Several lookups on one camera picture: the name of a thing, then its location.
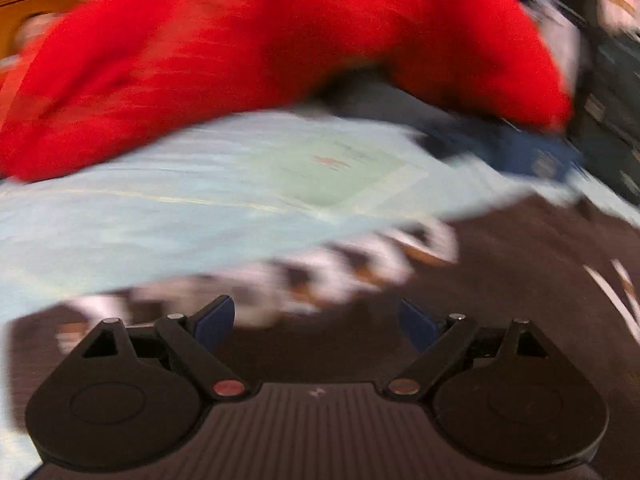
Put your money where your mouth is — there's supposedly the light blue bed sheet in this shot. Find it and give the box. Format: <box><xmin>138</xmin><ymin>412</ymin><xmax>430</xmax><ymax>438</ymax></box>
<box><xmin>0</xmin><ymin>109</ymin><xmax>640</xmax><ymax>480</ymax></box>

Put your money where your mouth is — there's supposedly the black backpack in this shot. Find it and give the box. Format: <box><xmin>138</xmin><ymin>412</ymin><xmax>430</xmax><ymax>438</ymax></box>
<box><xmin>500</xmin><ymin>0</ymin><xmax>640</xmax><ymax>202</ymax></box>

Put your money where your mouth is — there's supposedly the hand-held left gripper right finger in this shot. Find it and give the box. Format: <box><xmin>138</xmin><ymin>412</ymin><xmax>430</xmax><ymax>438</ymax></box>
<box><xmin>387</xmin><ymin>299</ymin><xmax>551</xmax><ymax>402</ymax></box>

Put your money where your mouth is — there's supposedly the wooden bed frame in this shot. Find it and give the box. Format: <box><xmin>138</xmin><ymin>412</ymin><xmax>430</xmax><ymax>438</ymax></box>
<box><xmin>0</xmin><ymin>0</ymin><xmax>82</xmax><ymax>61</ymax></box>

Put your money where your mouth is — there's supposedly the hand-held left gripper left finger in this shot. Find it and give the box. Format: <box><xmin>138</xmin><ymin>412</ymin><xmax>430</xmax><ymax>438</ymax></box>
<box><xmin>82</xmin><ymin>295</ymin><xmax>247</xmax><ymax>402</ymax></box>

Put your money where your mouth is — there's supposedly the navy pouch with cartoon badge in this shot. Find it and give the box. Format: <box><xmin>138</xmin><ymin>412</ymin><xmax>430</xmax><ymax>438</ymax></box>
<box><xmin>420</xmin><ymin>119</ymin><xmax>587</xmax><ymax>184</ymax></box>

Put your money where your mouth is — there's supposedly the red down jacket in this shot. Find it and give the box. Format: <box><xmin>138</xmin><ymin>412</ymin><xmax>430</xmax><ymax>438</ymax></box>
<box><xmin>0</xmin><ymin>0</ymin><xmax>574</xmax><ymax>184</ymax></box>

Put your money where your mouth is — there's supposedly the brown lettered sweater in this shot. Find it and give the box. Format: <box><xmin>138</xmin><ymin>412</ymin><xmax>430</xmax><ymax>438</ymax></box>
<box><xmin>7</xmin><ymin>195</ymin><xmax>640</xmax><ymax>480</ymax></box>

